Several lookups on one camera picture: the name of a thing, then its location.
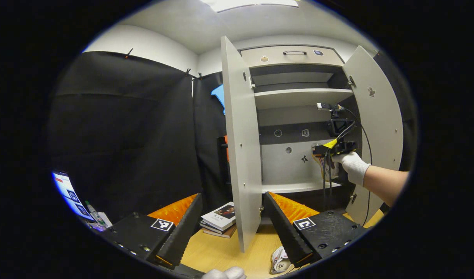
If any ceiling light panel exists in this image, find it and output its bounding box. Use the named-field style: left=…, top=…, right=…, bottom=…
left=200, top=0, right=300, bottom=13

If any clear plastic bottle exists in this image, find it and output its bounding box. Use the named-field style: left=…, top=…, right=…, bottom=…
left=84, top=200, right=107, bottom=227

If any lit computer screen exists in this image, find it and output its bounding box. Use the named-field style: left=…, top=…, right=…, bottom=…
left=52, top=170, right=95, bottom=222

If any grey cabinet drawer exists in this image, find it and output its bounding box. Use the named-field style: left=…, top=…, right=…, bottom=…
left=241, top=45, right=344, bottom=68

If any brown cover book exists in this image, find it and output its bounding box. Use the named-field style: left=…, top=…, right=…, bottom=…
left=202, top=226, right=237, bottom=238

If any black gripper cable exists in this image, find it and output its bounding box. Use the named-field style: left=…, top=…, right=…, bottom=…
left=323, top=107, right=374, bottom=227

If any dark thin book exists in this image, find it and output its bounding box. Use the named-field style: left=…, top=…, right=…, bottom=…
left=199, top=220, right=232, bottom=234

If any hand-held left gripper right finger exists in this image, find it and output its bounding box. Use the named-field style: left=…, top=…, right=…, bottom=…
left=264, top=191, right=369, bottom=269

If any grey shoe cabinet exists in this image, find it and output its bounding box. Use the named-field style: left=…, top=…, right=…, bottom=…
left=240, top=43, right=359, bottom=226

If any white photo cover book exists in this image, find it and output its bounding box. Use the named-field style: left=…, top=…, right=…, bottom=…
left=212, top=201, right=236, bottom=231

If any white paper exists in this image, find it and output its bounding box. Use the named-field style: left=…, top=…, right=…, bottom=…
left=97, top=212, right=113, bottom=229

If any grey shoe cabinet door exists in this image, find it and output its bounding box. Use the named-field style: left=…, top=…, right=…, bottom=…
left=342, top=45, right=404, bottom=226
left=221, top=36, right=262, bottom=253

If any white yellow-soled shoe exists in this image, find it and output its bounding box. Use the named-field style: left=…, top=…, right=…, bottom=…
left=314, top=153, right=342, bottom=183
left=271, top=246, right=293, bottom=275

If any black backdrop cloth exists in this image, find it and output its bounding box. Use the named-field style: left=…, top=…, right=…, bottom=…
left=47, top=50, right=417, bottom=225

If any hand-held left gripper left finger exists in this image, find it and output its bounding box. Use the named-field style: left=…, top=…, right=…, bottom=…
left=101, top=193, right=203, bottom=270

